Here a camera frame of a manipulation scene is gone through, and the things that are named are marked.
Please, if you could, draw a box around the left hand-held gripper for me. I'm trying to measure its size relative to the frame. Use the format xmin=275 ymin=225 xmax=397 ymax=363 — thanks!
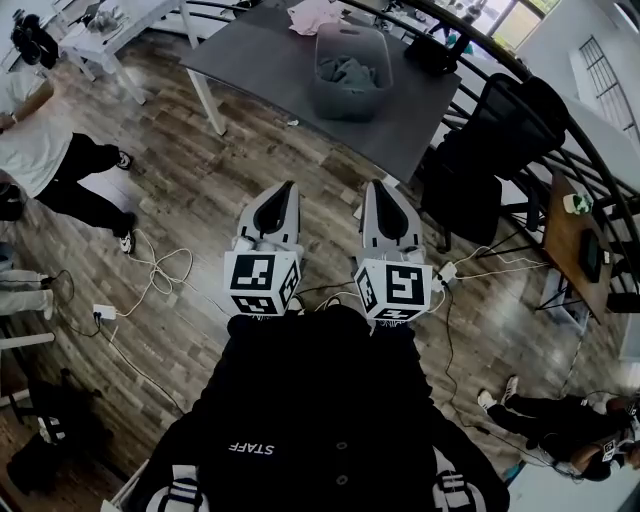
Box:
xmin=222 ymin=180 xmax=306 ymax=318

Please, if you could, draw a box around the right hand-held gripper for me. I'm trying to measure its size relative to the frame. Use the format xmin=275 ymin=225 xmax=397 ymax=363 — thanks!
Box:
xmin=352 ymin=179 xmax=434 ymax=324

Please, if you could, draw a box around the grey plastic laundry basket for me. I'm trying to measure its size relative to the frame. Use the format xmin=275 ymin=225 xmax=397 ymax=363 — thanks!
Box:
xmin=313 ymin=22 xmax=395 ymax=123

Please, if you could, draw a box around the grey garment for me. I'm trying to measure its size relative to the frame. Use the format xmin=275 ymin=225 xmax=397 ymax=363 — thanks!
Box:
xmin=318 ymin=56 xmax=384 ymax=95

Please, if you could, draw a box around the pink garment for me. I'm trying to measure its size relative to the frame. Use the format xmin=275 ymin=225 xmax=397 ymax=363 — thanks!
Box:
xmin=287 ymin=0 xmax=346 ymax=36

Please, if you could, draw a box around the person's left forearm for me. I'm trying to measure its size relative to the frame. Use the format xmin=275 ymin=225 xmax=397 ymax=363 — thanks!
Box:
xmin=219 ymin=313 xmax=301 ymax=381

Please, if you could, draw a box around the person's right forearm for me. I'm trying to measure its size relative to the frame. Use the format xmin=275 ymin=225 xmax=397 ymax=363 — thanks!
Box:
xmin=369 ymin=319 xmax=426 ymax=396

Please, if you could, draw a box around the white table leg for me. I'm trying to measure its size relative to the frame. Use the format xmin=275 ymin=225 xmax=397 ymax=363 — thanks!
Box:
xmin=186 ymin=68 xmax=227 ymax=137

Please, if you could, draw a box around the black office chair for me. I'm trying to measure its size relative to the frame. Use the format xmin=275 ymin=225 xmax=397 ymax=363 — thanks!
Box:
xmin=419 ymin=72 xmax=571 ymax=254

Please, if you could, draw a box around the person's black jacket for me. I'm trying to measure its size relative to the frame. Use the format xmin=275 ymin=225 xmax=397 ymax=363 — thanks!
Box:
xmin=132 ymin=304 xmax=511 ymax=512

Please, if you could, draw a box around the wooden side table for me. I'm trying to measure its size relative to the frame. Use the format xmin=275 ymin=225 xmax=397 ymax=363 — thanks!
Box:
xmin=542 ymin=171 xmax=617 ymax=326

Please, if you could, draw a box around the small white potted plant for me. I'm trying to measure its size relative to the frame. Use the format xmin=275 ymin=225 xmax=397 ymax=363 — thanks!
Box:
xmin=563 ymin=192 xmax=595 ymax=216

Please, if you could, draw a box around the black flat device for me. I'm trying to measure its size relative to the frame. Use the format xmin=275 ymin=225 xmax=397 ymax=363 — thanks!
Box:
xmin=579 ymin=229 xmax=604 ymax=284

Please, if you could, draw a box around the white work table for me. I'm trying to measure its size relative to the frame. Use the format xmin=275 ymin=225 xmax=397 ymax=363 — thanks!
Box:
xmin=57 ymin=0 xmax=201 ymax=106

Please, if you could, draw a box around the black bag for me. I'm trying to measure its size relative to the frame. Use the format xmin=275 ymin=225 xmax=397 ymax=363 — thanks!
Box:
xmin=7 ymin=379 xmax=114 ymax=496

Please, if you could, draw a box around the black floor cable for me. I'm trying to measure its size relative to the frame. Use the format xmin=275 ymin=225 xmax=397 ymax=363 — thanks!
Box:
xmin=442 ymin=279 xmax=551 ymax=466

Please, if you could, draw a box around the white looped cable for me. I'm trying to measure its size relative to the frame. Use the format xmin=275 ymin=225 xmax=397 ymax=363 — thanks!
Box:
xmin=117 ymin=227 xmax=236 ymax=319

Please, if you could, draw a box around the striped backpack strap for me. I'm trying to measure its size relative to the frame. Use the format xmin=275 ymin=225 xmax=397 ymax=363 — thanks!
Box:
xmin=432 ymin=447 xmax=484 ymax=512
xmin=159 ymin=464 xmax=209 ymax=512

